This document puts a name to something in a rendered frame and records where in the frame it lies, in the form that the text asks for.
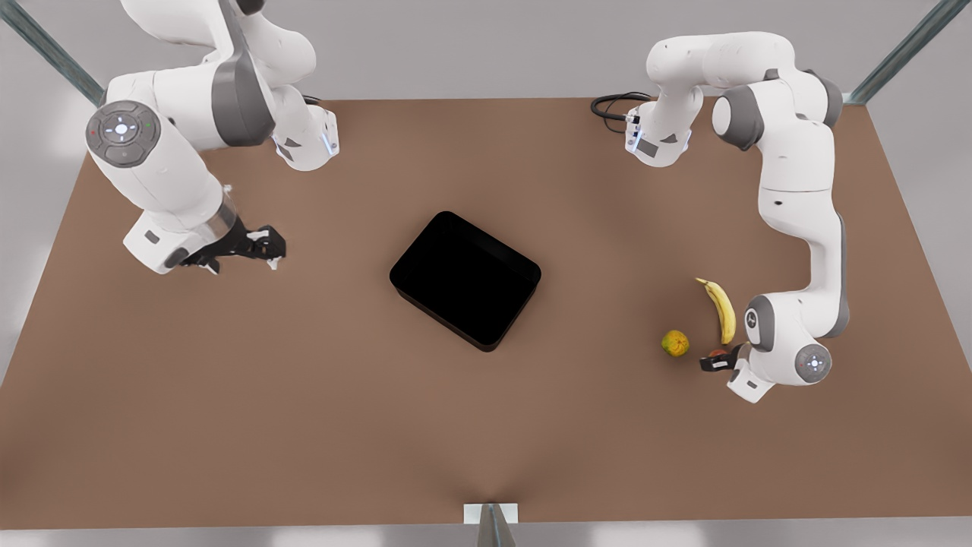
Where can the yellow-green round fruit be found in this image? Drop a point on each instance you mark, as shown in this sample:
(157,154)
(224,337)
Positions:
(675,343)

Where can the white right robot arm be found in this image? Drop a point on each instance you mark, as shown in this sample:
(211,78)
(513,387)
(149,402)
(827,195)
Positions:
(175,114)

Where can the yellow banana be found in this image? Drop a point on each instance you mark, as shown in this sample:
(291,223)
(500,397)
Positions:
(724,308)

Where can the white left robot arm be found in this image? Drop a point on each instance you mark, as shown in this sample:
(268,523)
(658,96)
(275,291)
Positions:
(797,175)

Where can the silver frame post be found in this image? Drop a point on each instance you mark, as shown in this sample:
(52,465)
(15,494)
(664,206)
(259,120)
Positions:
(904,49)
(495,528)
(53,52)

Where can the black storage box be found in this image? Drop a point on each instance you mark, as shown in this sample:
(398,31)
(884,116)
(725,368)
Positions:
(465,279)

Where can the white post foot plate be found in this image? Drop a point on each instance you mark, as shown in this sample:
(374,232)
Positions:
(471,513)

